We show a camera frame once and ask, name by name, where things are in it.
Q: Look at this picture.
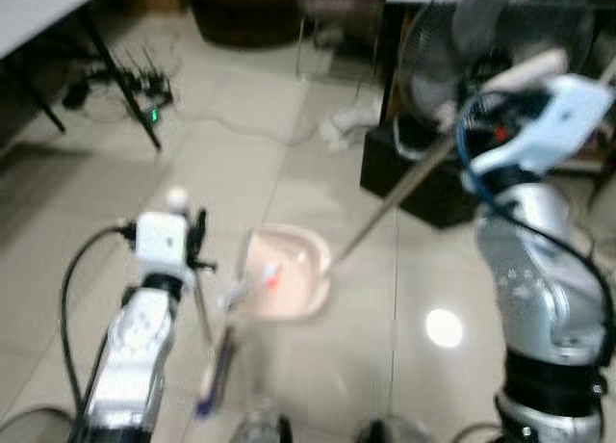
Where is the broom with thin handle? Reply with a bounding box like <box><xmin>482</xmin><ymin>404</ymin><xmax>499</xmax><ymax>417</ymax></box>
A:
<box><xmin>166</xmin><ymin>185</ymin><xmax>240</xmax><ymax>417</ymax></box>

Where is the pink dustpan with long handle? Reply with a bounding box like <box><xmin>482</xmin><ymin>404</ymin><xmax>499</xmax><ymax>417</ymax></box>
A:
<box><xmin>231</xmin><ymin>135</ymin><xmax>458</xmax><ymax>324</ymax></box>

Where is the black floor fan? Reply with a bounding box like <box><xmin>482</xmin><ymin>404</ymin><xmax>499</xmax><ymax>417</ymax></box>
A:
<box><xmin>398</xmin><ymin>0</ymin><xmax>600</xmax><ymax>128</ymax></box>

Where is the white cylindrical tube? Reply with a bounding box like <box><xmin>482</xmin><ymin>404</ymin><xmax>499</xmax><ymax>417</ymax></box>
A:
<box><xmin>479</xmin><ymin>48</ymin><xmax>571</xmax><ymax>95</ymax></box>

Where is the black low cabinet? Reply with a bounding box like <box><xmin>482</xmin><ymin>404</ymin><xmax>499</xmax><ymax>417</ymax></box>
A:
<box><xmin>360</xmin><ymin>114</ymin><xmax>484</xmax><ymax>230</ymax></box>

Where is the crumpled white cloth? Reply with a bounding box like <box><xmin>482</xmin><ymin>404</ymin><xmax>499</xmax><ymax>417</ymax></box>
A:
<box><xmin>321</xmin><ymin>98</ymin><xmax>383</xmax><ymax>153</ymax></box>

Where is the black router with antennas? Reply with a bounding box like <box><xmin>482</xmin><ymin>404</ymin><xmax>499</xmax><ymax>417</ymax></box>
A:
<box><xmin>64</xmin><ymin>46</ymin><xmax>176</xmax><ymax>124</ymax></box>

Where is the robot left leg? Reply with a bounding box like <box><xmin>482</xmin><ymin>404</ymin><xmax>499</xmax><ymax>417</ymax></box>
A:
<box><xmin>231</xmin><ymin>403</ymin><xmax>293</xmax><ymax>443</ymax></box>

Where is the dark brown basket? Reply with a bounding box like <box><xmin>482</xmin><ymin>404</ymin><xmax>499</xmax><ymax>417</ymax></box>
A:
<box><xmin>176</xmin><ymin>0</ymin><xmax>307</xmax><ymax>49</ymax></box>

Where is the white table with black legs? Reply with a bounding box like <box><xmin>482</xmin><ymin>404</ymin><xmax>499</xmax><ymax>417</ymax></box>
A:
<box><xmin>0</xmin><ymin>0</ymin><xmax>163</xmax><ymax>153</ymax></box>

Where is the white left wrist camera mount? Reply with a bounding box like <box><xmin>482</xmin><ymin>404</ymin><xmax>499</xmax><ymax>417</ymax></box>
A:
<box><xmin>134</xmin><ymin>211</ymin><xmax>191</xmax><ymax>274</ymax></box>

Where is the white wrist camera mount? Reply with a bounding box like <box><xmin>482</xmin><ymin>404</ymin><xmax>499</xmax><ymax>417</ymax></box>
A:
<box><xmin>470</xmin><ymin>73</ymin><xmax>616</xmax><ymax>177</ymax></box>
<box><xmin>134</xmin><ymin>211</ymin><xmax>191</xmax><ymax>274</ymax></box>

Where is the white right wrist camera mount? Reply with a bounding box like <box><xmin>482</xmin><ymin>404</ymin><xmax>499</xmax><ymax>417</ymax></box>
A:
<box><xmin>470</xmin><ymin>73</ymin><xmax>616</xmax><ymax>177</ymax></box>

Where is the blue right wrist cable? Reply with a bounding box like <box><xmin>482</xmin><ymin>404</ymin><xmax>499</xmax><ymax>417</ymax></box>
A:
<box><xmin>456</xmin><ymin>92</ymin><xmax>506</xmax><ymax>179</ymax></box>

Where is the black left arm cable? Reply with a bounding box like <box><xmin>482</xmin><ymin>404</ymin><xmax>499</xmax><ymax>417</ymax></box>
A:
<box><xmin>59</xmin><ymin>224</ymin><xmax>138</xmax><ymax>410</ymax></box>

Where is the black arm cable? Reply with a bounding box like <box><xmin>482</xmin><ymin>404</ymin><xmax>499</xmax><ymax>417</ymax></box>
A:
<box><xmin>479</xmin><ymin>188</ymin><xmax>616</xmax><ymax>377</ymax></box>
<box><xmin>59</xmin><ymin>224</ymin><xmax>138</xmax><ymax>410</ymax></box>

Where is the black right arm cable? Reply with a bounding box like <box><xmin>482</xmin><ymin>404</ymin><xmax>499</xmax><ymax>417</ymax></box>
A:
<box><xmin>479</xmin><ymin>188</ymin><xmax>616</xmax><ymax>377</ymax></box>

